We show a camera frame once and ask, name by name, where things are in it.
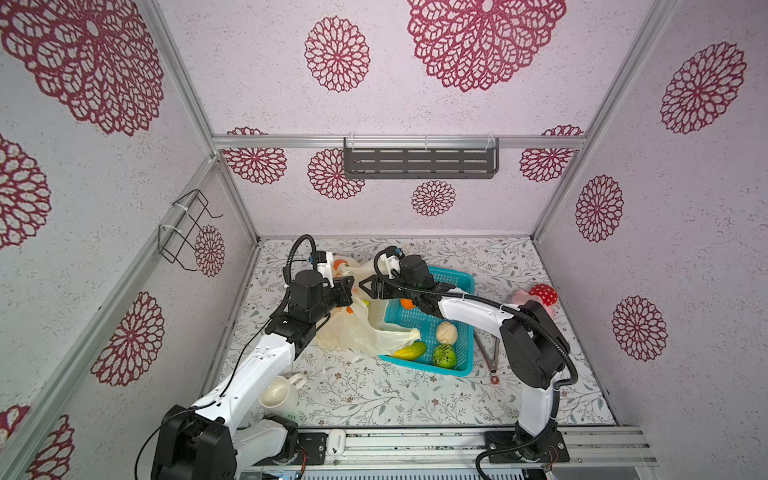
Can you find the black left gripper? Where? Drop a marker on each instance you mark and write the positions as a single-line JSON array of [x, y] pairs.
[[343, 288]]

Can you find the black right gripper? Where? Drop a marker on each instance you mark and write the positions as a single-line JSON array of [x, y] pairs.
[[386, 280]]

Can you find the orange fruit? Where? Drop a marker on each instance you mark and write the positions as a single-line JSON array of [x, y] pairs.
[[408, 304]]

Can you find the yellow orange-print plastic bag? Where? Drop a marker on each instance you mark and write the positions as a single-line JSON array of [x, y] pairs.
[[360, 327]]

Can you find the yellow green mango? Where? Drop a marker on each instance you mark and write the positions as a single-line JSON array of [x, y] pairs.
[[412, 352]]

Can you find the green guava fruit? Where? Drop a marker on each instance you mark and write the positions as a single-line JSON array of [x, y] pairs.
[[444, 357]]

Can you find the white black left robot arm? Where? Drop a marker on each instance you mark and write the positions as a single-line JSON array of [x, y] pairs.
[[207, 440]]

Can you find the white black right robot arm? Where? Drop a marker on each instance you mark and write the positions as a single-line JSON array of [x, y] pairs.
[[537, 352]]

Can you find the teal plastic basket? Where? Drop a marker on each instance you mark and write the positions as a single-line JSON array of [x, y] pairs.
[[433, 331]]

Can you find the white ceramic mug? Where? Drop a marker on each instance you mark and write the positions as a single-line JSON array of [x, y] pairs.
[[281, 397]]

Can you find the metal tongs red tip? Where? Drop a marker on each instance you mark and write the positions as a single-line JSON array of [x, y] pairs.
[[490, 357]]

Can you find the pink plush mushroom toy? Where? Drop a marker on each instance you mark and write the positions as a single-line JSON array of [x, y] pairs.
[[543, 294]]

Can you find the grey wall shelf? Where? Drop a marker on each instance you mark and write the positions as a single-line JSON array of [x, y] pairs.
[[420, 159]]

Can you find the black wire wall rack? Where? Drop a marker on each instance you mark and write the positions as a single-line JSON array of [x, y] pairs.
[[192, 242]]

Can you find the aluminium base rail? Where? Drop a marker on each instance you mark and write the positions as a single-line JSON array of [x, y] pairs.
[[458, 447]]

